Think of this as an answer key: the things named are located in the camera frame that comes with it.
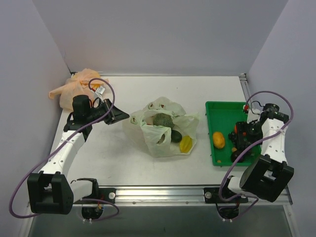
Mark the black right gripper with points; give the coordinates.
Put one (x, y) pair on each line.
(243, 142)

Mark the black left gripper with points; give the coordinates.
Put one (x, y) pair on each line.
(109, 115)

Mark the dark blue grape bunch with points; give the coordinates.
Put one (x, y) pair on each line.
(232, 137)

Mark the yellow orange lemon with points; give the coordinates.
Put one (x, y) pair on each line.
(218, 140)

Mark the netted green cantaloupe melon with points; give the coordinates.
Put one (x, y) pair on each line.
(162, 119)

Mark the pale green plastic bag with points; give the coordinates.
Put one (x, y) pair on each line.
(156, 140)

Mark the yellow green starfruit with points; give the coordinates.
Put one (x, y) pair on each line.
(186, 144)

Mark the green avocado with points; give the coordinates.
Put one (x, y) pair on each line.
(176, 136)

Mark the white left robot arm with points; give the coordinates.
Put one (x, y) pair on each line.
(49, 190)

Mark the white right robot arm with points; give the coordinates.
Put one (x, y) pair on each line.
(270, 173)

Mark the orange filled plastic bag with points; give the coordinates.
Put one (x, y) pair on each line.
(76, 85)

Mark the dark purple passion fruit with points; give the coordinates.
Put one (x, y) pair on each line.
(236, 154)

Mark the green plastic tray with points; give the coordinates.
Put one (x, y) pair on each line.
(222, 117)

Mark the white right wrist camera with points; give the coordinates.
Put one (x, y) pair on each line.
(253, 114)

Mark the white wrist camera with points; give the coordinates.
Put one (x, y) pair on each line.
(253, 114)
(99, 92)

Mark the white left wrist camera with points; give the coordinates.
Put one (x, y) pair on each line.
(99, 92)

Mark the aluminium right side rail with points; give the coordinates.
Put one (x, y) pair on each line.
(245, 87)

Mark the aluminium rail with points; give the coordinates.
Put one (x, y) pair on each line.
(191, 195)
(245, 87)

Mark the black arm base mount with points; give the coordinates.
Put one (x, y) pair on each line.
(211, 196)

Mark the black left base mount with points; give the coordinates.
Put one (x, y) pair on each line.
(107, 194)

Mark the aluminium front rail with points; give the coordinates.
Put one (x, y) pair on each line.
(191, 195)

